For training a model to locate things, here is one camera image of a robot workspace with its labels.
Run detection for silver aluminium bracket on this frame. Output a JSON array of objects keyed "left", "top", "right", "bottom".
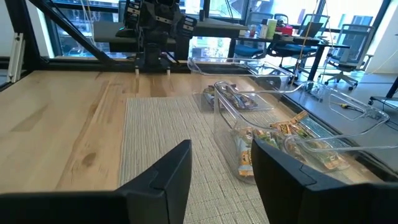
[{"left": 6, "top": 32, "right": 25, "bottom": 83}]

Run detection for blue granola bar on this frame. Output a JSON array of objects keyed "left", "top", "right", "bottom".
[{"left": 203, "top": 85, "right": 219, "bottom": 109}]

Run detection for dark grey desk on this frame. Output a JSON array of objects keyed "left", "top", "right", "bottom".
[{"left": 92, "top": 17, "right": 249, "bottom": 53}]

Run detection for purple green granola bar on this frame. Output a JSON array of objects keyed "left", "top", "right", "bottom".
[{"left": 236, "top": 92, "right": 259, "bottom": 111}]

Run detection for grey office chair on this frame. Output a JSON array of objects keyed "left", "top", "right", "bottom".
[{"left": 324, "top": 23, "right": 376, "bottom": 91}]

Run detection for clear plastic bin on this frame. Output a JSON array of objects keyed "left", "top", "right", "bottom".
[
  {"left": 187, "top": 57, "right": 294, "bottom": 113},
  {"left": 213, "top": 80, "right": 391, "bottom": 185},
  {"left": 282, "top": 133, "right": 398, "bottom": 175}
]

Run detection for gold green granola bar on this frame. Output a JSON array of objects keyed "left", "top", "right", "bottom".
[
  {"left": 295, "top": 136, "right": 351, "bottom": 172},
  {"left": 253, "top": 129, "right": 280, "bottom": 150},
  {"left": 233, "top": 129, "right": 255, "bottom": 179},
  {"left": 290, "top": 110, "right": 310, "bottom": 126},
  {"left": 269, "top": 120, "right": 300, "bottom": 135}
]

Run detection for black office desk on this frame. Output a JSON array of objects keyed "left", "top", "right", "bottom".
[{"left": 238, "top": 33, "right": 351, "bottom": 82}]

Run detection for red bag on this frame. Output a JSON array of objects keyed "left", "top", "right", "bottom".
[{"left": 275, "top": 24, "right": 294, "bottom": 37}]

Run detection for green white bottle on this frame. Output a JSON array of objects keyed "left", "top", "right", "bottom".
[{"left": 266, "top": 18, "right": 278, "bottom": 40}]

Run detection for yellow cable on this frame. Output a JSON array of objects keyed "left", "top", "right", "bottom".
[{"left": 291, "top": 0, "right": 365, "bottom": 113}]

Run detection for large window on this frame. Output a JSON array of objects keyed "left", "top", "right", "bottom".
[{"left": 51, "top": 0, "right": 385, "bottom": 60}]

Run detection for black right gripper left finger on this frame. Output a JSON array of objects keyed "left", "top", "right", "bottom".
[{"left": 116, "top": 139, "right": 193, "bottom": 224}]

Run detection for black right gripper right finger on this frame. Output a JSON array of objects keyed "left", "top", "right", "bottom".
[{"left": 251, "top": 138, "right": 353, "bottom": 224}]

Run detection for mesh office chair blue seat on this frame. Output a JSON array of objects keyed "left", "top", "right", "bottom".
[{"left": 267, "top": 12, "right": 330, "bottom": 80}]

